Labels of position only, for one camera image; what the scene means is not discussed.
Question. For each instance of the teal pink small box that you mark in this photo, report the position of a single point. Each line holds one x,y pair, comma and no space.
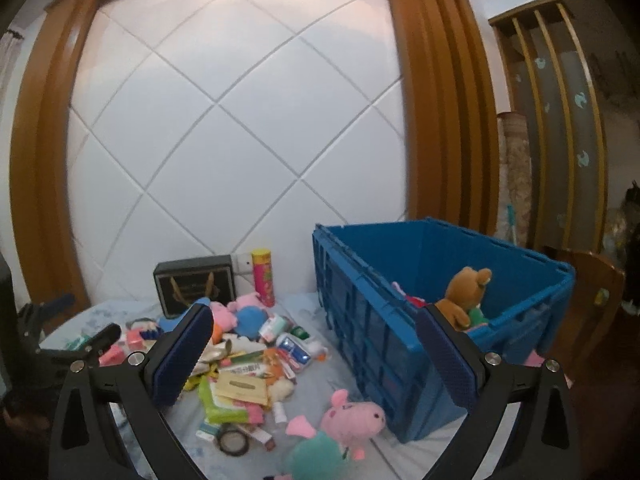
273,328

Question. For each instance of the pink pig plush blue dress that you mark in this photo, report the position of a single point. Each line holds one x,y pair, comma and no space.
250,314

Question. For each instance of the black tape roll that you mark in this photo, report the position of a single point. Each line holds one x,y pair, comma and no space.
232,442

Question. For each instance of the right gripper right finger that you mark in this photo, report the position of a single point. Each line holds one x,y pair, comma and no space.
543,442

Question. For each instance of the brown teddy bear plush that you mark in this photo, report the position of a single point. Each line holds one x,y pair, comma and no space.
463,298

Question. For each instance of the blue white blister pack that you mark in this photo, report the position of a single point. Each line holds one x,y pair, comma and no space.
293,352

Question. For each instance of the blue plastic storage crate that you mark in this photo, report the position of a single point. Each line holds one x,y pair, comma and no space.
367,272

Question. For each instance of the pink yellow cylindrical can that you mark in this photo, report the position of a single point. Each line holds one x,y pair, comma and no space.
262,272

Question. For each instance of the beige flat medicine box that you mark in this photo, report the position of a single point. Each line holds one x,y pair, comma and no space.
244,388

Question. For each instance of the black gift bag gold handles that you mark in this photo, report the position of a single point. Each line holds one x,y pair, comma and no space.
181,282

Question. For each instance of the pink pig plush teal dress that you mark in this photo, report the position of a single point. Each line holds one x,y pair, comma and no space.
327,451

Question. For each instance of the patterned rolled carpet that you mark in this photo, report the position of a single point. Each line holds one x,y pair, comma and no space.
515,197

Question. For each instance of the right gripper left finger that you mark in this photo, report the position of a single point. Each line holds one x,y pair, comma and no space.
85,442

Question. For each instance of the white wall socket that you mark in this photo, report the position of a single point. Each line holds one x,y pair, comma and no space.
242,263

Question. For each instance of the green wet wipes pack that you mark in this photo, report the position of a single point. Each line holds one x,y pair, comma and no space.
219,414

